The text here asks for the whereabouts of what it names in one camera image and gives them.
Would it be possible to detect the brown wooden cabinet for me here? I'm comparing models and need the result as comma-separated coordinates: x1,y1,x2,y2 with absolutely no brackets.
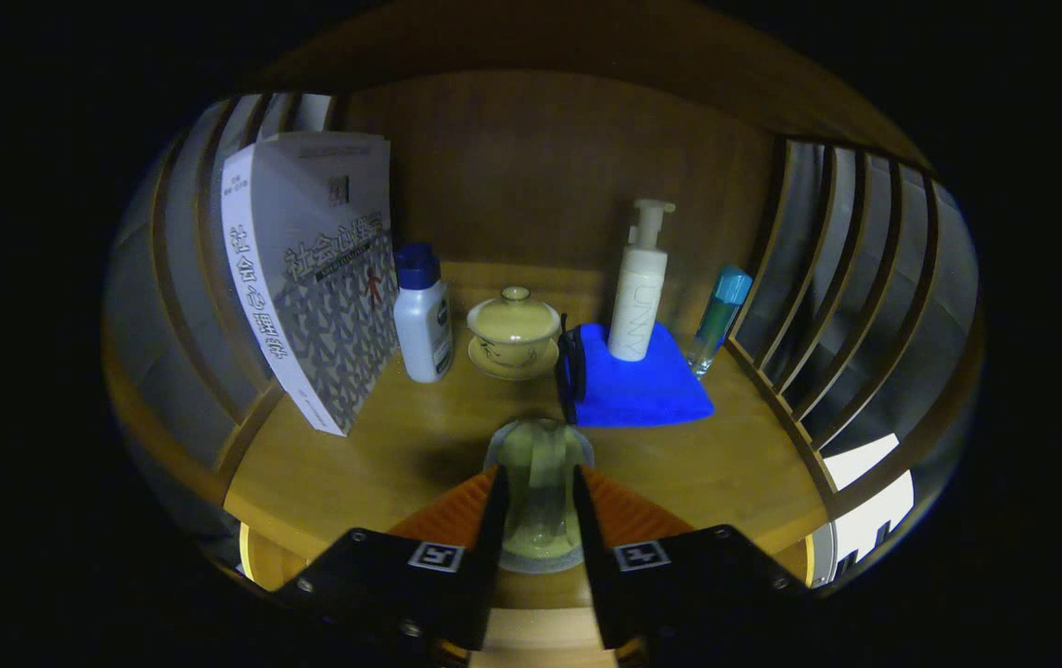
102,0,988,668

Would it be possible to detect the white book grey pattern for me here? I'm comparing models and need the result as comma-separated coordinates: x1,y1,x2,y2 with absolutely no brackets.
220,130,399,437

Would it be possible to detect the white pump bottle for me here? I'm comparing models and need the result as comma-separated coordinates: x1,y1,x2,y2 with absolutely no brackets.
607,199,677,363

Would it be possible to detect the clear bottle teal cap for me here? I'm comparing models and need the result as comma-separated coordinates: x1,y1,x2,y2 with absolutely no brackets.
688,265,754,377

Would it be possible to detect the wooden countertop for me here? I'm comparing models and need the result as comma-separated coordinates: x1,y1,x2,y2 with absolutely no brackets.
223,260,830,611

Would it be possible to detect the pale green cone grey base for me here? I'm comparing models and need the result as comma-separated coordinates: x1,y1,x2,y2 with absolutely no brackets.
482,416,596,574

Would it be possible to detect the blue folded cloth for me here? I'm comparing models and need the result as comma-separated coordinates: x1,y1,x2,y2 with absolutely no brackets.
556,320,717,429

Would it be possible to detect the white bottle blue cap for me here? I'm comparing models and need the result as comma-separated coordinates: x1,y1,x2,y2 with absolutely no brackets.
392,243,455,384

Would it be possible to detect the beige lidded teacup with saucer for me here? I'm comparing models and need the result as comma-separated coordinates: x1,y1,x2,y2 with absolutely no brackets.
466,286,563,382

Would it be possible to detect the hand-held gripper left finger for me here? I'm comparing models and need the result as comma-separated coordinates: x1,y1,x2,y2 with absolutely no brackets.
275,464,510,664

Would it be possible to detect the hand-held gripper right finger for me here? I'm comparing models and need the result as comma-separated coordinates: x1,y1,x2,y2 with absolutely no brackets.
571,464,814,664

